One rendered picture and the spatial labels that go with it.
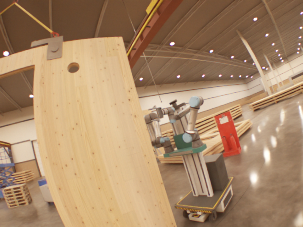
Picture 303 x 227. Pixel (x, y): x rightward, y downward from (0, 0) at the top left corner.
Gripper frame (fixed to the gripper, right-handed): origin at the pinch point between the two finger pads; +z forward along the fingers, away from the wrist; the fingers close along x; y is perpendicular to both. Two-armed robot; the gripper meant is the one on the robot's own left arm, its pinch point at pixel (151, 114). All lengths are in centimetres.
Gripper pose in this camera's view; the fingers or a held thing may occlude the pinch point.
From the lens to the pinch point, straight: 163.3
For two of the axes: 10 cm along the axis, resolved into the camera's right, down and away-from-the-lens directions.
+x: 2.8, 9.5, -1.6
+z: -8.9, 1.9, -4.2
